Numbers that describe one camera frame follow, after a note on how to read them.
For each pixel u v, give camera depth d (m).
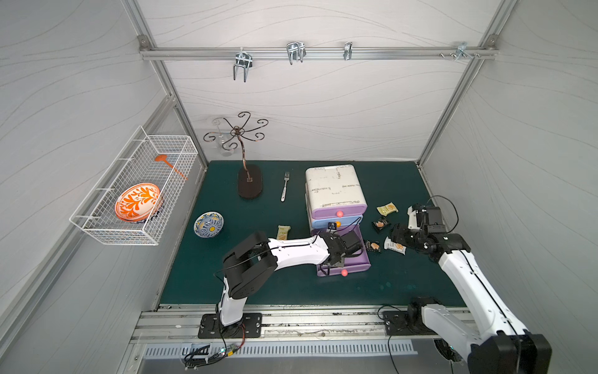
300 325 0.75
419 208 0.74
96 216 0.57
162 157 0.78
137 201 0.64
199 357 0.69
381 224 0.96
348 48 0.72
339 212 0.79
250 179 1.11
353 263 0.81
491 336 0.39
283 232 0.94
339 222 0.86
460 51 0.77
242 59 0.78
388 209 1.01
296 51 0.77
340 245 0.66
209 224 0.96
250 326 0.73
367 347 0.70
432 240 0.57
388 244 0.90
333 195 0.80
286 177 1.15
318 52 0.83
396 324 0.73
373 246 0.90
